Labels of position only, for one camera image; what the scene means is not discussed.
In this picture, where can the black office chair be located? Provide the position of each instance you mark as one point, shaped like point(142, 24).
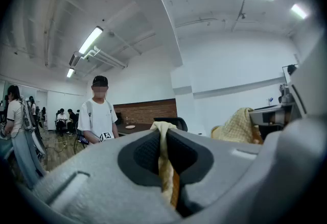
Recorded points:
point(176, 122)

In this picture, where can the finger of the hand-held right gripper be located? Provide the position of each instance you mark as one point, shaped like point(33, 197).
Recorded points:
point(265, 112)

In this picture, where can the dark table with white legs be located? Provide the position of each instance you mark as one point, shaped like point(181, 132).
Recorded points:
point(140, 128)

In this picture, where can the white ceiling pipes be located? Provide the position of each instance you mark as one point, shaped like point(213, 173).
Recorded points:
point(107, 58)

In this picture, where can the yellow checked clothes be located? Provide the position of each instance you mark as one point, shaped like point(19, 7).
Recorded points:
point(237, 128)

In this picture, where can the pink plate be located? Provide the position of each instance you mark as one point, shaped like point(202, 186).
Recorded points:
point(130, 127)

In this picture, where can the clear plastic bottle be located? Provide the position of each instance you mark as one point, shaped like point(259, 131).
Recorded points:
point(127, 119)

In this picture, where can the ceiling air vent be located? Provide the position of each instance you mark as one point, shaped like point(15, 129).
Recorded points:
point(73, 58)

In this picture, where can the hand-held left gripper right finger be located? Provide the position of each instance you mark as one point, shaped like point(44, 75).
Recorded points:
point(219, 167)

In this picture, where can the whiteboard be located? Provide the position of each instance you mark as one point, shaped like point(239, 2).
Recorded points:
point(285, 75)

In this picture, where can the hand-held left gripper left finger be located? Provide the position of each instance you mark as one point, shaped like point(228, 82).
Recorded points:
point(102, 179)

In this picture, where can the round ceiling speaker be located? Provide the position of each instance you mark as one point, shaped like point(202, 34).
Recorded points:
point(111, 34)

